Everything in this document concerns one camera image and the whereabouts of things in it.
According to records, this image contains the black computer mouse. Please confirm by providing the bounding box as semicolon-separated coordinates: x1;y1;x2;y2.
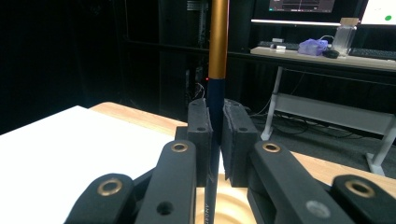
322;49;340;60

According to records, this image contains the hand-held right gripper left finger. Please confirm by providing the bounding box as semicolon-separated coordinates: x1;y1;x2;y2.
175;98;214;188

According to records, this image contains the black computer tower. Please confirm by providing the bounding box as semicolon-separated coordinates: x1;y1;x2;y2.
185;0;210;102

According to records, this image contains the white table board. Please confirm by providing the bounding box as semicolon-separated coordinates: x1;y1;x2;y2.
0;105;176;224

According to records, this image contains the tangle of floor cables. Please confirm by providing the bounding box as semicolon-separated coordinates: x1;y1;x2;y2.
248;108;368;139

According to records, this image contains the clear jar with cork lid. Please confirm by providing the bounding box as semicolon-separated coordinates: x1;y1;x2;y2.
331;17;359;58

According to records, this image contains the computer monitor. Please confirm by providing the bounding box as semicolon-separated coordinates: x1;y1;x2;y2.
251;0;344;27

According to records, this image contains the small white device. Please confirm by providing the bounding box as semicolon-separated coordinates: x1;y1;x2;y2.
270;37;288;50

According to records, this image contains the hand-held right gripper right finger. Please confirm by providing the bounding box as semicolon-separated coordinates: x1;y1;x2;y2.
221;98;262;189

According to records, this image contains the black keyboard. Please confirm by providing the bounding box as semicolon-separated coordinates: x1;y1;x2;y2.
257;40;301;51
348;47;396;61

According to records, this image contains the wooden table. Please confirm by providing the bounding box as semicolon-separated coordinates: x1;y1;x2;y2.
88;101;396;200

